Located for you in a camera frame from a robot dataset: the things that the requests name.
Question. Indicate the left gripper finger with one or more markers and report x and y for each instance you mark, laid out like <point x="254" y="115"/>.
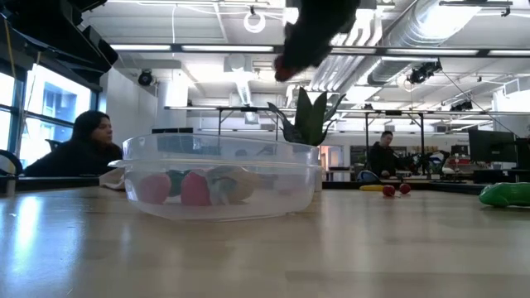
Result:
<point x="97" y="45"/>

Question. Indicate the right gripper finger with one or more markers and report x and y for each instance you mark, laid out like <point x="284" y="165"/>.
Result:
<point x="298" y="45"/>
<point x="325" y="43"/>

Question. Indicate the red toy cherry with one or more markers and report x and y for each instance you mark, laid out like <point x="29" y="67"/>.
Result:
<point x="404" y="188"/>
<point x="283" y="73"/>
<point x="388" y="190"/>

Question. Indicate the beige toy fruit with leaves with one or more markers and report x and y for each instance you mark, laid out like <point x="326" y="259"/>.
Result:
<point x="234" y="186"/>

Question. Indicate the clear plastic tupperware container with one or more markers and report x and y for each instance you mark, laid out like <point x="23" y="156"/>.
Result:
<point x="232" y="209"/>

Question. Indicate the green toy pea pod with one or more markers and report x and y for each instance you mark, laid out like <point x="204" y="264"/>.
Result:
<point x="505" y="194"/>

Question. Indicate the black ceiling spotlight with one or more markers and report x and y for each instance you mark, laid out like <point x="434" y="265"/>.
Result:
<point x="145" y="77"/>

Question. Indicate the green potted plant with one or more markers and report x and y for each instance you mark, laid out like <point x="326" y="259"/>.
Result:
<point x="310" y="120"/>

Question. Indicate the seated person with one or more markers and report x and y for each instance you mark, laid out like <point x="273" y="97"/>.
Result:
<point x="78" y="155"/>

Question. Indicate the person at distant workbench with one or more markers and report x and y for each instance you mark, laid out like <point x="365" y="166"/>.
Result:
<point x="383" y="159"/>

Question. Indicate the white plant pot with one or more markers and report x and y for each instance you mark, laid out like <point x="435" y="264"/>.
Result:
<point x="319" y="180"/>

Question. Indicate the yellow toy banana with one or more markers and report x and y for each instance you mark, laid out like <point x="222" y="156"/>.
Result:
<point x="370" y="188"/>

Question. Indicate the black overhead beam with lights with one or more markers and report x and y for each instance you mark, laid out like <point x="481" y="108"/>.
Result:
<point x="482" y="53"/>

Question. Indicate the large black computer monitor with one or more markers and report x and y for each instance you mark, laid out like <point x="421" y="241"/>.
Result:
<point x="492" y="145"/>

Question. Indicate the black monitor at room edge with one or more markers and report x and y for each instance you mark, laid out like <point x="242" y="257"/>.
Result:
<point x="523" y="153"/>

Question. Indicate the silver ceiling duct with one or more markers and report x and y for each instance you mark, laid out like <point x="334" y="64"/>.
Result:
<point x="414" y="29"/>

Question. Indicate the black hanging camera device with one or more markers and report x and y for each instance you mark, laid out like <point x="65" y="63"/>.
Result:
<point x="422" y="73"/>

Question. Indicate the black aluminium table frame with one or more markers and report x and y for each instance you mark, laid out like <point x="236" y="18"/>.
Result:
<point x="435" y="186"/>

